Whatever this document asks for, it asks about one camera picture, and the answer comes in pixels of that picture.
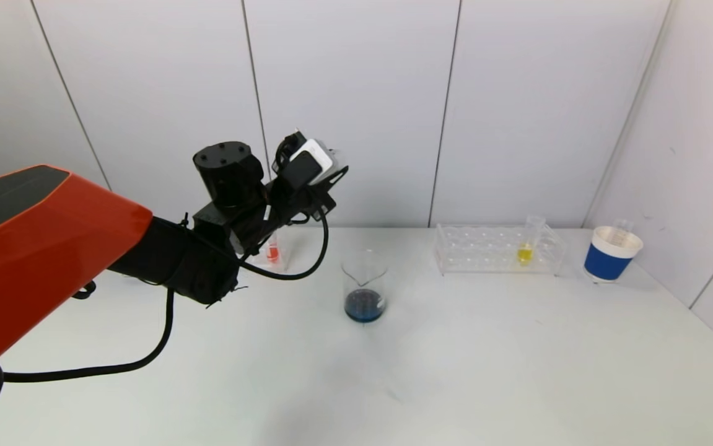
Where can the test tube with yellow pigment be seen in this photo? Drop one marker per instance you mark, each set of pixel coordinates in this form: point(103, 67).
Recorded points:
point(524, 254)

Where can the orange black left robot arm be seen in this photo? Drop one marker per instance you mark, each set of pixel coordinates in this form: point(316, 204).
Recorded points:
point(40, 248)

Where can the clear acrylic test tube rack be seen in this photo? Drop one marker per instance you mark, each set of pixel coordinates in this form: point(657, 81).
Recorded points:
point(279, 265)
point(486, 251)

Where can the test tube with red pigment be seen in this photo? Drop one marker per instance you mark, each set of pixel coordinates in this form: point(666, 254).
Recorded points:
point(273, 253)
point(624, 228)

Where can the blue white paper cup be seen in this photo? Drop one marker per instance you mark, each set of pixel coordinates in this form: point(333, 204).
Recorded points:
point(607, 265)

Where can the clear glass beaker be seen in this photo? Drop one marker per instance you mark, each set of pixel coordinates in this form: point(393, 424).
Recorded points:
point(363, 306)

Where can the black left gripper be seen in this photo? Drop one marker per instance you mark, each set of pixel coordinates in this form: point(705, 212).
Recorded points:
point(300, 201)

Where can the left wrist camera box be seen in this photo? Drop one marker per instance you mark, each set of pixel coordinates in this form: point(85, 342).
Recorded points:
point(310, 162)

